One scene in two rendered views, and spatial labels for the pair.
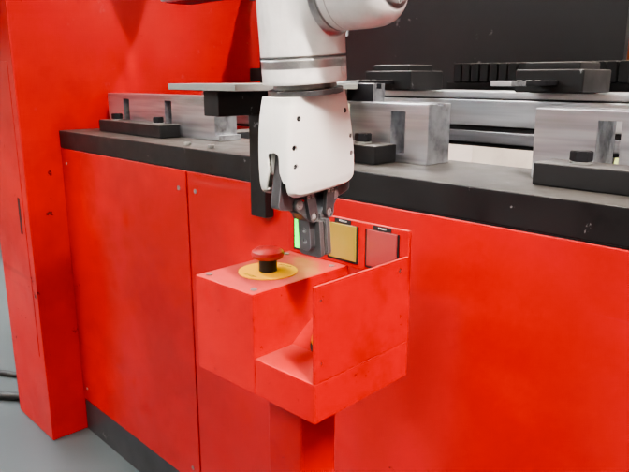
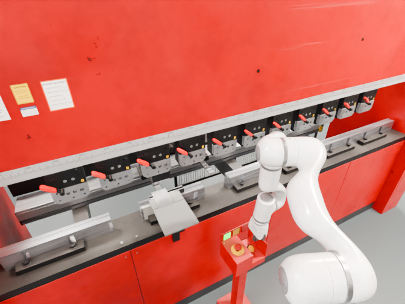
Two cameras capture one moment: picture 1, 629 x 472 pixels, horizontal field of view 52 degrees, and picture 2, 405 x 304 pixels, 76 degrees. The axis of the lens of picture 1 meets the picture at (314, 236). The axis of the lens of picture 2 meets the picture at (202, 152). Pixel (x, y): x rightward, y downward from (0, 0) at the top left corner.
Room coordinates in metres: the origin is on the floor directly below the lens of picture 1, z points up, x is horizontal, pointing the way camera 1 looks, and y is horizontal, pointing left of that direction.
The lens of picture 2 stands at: (0.66, 0.95, 2.01)
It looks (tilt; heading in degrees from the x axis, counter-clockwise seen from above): 34 degrees down; 288
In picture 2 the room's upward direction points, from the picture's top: 1 degrees counter-clockwise
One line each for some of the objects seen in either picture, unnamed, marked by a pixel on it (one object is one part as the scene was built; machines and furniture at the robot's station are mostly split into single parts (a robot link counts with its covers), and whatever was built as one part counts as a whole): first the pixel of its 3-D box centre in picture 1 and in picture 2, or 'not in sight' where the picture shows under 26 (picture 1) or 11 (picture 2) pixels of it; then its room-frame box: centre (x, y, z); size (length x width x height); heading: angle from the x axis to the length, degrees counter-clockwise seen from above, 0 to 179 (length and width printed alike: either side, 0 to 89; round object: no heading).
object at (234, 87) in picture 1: (265, 86); (172, 211); (1.10, 0.08, 1.00); 0.26 x 0.18 x 0.01; 134
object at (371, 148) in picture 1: (320, 147); (174, 211); (1.14, -0.01, 0.89); 0.30 x 0.05 x 0.03; 44
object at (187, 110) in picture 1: (168, 114); (60, 239); (1.60, 0.36, 0.92); 0.50 x 0.06 x 0.10; 44
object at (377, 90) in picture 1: (336, 91); (167, 193); (1.19, -0.04, 0.99); 0.20 x 0.03 x 0.03; 44
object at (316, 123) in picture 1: (308, 135); (259, 225); (0.66, 0.01, 0.95); 0.10 x 0.07 x 0.11; 136
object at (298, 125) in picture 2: not in sight; (301, 116); (0.50, -0.70, 1.26); 0.15 x 0.09 x 0.17; 44
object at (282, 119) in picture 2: not in sight; (277, 122); (0.65, -0.56, 1.26); 0.15 x 0.09 x 0.17; 44
